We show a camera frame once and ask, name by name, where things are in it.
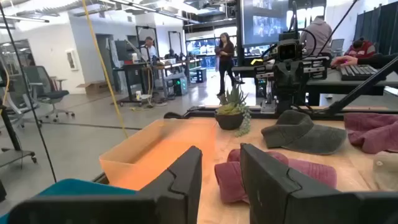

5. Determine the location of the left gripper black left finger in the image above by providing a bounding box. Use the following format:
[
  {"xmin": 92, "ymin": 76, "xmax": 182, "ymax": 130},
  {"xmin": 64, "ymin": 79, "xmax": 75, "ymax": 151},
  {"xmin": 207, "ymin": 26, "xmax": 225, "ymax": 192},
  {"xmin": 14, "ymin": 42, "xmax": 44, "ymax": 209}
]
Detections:
[{"xmin": 7, "ymin": 145, "xmax": 203, "ymax": 224}]

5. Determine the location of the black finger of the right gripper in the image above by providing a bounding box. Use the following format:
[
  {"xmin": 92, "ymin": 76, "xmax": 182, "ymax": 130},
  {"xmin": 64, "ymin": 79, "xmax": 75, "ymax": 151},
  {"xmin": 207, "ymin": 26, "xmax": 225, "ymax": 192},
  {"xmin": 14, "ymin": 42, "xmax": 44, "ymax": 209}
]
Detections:
[
  {"xmin": 273, "ymin": 63, "xmax": 291, "ymax": 94},
  {"xmin": 290, "ymin": 63, "xmax": 308, "ymax": 93}
]

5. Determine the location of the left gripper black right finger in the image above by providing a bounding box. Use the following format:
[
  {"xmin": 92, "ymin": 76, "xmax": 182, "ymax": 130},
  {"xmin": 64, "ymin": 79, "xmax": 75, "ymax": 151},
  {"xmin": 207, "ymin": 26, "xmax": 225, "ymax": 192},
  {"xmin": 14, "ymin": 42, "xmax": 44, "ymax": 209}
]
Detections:
[{"xmin": 239, "ymin": 142, "xmax": 398, "ymax": 224}]

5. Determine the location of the maroon baseball cap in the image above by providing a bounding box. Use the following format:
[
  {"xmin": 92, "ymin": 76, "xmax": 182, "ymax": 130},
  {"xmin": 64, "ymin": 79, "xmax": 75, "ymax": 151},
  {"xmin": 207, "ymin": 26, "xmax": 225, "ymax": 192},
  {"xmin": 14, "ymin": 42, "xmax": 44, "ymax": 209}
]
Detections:
[
  {"xmin": 213, "ymin": 148, "xmax": 338, "ymax": 205},
  {"xmin": 343, "ymin": 112, "xmax": 398, "ymax": 155}
]

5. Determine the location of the dark grey baseball cap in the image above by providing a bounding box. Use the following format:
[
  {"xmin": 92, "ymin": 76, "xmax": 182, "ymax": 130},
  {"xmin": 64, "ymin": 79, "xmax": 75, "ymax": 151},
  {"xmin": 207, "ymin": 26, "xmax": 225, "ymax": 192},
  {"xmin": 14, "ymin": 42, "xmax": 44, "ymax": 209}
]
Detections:
[{"xmin": 260, "ymin": 109, "xmax": 348, "ymax": 156}]

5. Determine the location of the beige baseball cap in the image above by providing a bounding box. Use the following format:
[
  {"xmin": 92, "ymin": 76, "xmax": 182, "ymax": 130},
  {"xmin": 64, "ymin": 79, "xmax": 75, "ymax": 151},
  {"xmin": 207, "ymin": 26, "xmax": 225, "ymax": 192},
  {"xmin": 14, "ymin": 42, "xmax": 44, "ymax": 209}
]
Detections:
[{"xmin": 372, "ymin": 151, "xmax": 398, "ymax": 191}]

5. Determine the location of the person's forearm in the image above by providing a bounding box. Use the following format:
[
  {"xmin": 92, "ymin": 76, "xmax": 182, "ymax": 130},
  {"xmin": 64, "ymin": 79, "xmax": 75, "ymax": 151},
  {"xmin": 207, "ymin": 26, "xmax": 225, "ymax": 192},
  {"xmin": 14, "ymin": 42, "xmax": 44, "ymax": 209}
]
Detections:
[{"xmin": 356, "ymin": 52, "xmax": 398, "ymax": 70}]

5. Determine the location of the person's hand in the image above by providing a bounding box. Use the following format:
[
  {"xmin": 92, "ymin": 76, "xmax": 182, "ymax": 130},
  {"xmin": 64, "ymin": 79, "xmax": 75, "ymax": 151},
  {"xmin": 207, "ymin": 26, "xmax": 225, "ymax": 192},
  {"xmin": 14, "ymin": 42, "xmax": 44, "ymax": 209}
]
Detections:
[{"xmin": 330, "ymin": 55, "xmax": 359, "ymax": 68}]

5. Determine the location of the grey office chair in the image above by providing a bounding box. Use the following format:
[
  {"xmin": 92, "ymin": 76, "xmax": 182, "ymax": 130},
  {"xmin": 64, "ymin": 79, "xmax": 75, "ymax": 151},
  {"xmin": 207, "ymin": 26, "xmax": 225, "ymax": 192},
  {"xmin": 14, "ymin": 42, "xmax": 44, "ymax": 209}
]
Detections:
[{"xmin": 330, "ymin": 38, "xmax": 345, "ymax": 57}]

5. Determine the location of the dark desk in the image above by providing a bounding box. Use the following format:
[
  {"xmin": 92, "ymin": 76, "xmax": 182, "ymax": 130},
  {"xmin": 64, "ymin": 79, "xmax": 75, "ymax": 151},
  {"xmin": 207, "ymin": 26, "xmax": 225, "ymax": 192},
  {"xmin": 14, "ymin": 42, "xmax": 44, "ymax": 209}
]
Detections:
[{"xmin": 231, "ymin": 63, "xmax": 398, "ymax": 106}]

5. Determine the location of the person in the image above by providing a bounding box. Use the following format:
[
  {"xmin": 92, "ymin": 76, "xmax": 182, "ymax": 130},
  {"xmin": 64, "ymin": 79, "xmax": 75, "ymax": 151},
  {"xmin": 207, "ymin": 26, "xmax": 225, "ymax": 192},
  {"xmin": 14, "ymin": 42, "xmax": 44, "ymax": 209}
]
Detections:
[
  {"xmin": 300, "ymin": 15, "xmax": 333, "ymax": 58},
  {"xmin": 214, "ymin": 32, "xmax": 237, "ymax": 96},
  {"xmin": 343, "ymin": 37, "xmax": 377, "ymax": 60},
  {"xmin": 139, "ymin": 36, "xmax": 158, "ymax": 63}
]

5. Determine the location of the black keyboard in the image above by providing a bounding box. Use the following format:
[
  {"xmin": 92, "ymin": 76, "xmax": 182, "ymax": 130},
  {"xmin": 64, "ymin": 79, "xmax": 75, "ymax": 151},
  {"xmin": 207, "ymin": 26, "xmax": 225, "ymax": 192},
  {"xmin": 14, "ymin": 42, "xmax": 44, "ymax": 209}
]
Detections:
[{"xmin": 340, "ymin": 64, "xmax": 379, "ymax": 82}]

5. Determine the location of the orange plastic bin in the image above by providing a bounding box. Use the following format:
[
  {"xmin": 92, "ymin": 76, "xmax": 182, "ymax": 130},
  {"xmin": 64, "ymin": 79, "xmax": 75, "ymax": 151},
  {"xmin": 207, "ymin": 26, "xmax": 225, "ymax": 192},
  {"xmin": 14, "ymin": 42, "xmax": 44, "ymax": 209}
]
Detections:
[{"xmin": 98, "ymin": 118, "xmax": 218, "ymax": 191}]

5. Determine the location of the large display screen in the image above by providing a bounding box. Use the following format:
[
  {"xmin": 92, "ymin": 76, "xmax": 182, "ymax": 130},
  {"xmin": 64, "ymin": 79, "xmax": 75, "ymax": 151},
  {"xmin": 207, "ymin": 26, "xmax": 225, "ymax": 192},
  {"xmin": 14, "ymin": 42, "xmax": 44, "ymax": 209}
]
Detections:
[{"xmin": 241, "ymin": 0, "xmax": 296, "ymax": 47}]

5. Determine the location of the potted succulent plant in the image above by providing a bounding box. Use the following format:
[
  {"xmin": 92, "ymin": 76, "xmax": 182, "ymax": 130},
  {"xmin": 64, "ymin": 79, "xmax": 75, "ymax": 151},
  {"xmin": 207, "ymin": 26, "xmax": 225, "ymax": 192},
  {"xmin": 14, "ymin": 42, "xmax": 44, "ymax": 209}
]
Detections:
[{"xmin": 214, "ymin": 83, "xmax": 252, "ymax": 138}]

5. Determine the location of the blue plastic bin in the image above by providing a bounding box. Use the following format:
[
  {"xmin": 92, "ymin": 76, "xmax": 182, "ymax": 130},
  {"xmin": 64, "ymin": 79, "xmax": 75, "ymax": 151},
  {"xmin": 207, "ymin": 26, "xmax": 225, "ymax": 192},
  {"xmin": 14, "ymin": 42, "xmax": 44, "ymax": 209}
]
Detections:
[{"xmin": 0, "ymin": 178, "xmax": 137, "ymax": 224}]

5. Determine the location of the computer tower with green lights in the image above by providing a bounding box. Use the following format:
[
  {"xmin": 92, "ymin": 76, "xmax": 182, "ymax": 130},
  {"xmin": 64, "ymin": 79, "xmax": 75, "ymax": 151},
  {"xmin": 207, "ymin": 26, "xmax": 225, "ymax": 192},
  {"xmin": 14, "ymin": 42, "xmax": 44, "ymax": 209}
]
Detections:
[{"xmin": 172, "ymin": 77, "xmax": 188, "ymax": 96}]

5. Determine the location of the black desk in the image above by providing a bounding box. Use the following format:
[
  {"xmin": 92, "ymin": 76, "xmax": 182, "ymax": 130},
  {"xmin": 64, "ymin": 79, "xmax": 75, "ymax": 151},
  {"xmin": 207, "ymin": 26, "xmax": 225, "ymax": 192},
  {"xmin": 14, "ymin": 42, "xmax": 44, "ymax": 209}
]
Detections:
[{"xmin": 113, "ymin": 62, "xmax": 162, "ymax": 103}]

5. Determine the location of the cardboard box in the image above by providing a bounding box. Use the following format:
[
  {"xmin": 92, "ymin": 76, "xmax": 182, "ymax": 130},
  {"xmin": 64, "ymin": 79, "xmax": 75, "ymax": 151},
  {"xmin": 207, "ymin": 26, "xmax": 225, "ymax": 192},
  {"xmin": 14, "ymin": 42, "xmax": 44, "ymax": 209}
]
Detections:
[{"xmin": 76, "ymin": 80, "xmax": 109, "ymax": 96}]

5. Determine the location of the black office chair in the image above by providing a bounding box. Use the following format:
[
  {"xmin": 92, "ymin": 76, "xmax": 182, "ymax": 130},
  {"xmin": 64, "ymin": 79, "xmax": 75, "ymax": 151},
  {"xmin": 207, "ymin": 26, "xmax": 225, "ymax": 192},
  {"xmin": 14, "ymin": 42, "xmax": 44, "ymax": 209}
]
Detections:
[{"xmin": 23, "ymin": 65, "xmax": 75, "ymax": 123}]

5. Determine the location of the black rolling stand base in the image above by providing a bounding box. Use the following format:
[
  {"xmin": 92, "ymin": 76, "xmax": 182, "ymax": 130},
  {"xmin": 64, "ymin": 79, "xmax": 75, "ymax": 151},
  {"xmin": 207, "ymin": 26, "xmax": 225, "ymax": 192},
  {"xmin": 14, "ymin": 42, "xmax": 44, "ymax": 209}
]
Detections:
[{"xmin": 0, "ymin": 105, "xmax": 37, "ymax": 170}]

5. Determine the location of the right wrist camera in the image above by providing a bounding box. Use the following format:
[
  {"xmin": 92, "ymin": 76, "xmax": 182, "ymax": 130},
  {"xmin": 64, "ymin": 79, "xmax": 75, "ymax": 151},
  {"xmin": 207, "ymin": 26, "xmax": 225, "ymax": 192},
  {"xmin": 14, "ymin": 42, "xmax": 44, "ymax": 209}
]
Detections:
[{"xmin": 275, "ymin": 39, "xmax": 300, "ymax": 62}]

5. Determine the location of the yellow hanging cable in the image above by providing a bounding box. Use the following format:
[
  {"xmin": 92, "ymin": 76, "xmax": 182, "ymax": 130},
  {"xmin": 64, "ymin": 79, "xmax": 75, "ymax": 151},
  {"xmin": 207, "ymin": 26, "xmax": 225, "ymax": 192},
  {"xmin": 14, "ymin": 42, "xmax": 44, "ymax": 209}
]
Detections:
[{"xmin": 81, "ymin": 0, "xmax": 129, "ymax": 140}]

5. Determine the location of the framed wall picture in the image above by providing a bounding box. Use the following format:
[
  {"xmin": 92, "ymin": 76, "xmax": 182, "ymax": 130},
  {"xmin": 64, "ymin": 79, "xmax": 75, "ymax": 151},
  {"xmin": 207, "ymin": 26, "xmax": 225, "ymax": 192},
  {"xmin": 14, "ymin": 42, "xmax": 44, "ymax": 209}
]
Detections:
[{"xmin": 65, "ymin": 49, "xmax": 80, "ymax": 72}]

